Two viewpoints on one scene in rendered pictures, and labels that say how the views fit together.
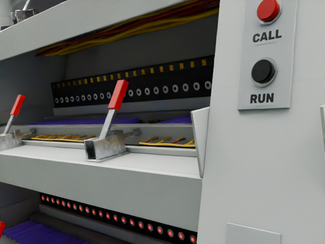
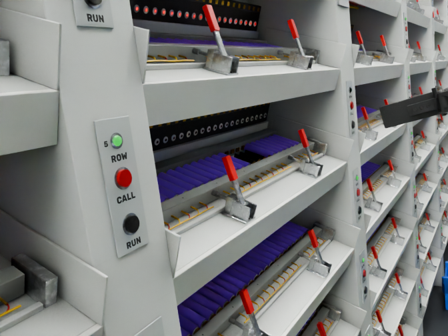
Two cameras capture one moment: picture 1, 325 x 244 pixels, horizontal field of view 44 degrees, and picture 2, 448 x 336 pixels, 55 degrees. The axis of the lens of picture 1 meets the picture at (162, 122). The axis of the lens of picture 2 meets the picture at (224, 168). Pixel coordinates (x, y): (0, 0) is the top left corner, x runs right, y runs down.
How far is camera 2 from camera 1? 113 cm
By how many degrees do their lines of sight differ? 105
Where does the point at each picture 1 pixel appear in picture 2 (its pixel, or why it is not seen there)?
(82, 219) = not seen: hidden behind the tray
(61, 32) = (281, 95)
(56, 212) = not seen: hidden behind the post
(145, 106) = (207, 142)
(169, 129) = (299, 151)
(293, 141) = (356, 143)
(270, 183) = (355, 155)
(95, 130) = (268, 166)
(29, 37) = (254, 93)
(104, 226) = not seen: hidden behind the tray
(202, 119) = (349, 142)
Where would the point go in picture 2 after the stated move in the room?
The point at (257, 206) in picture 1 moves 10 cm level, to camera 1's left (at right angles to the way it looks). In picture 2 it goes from (355, 163) to (381, 169)
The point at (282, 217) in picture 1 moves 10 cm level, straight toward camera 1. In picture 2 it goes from (357, 163) to (401, 158)
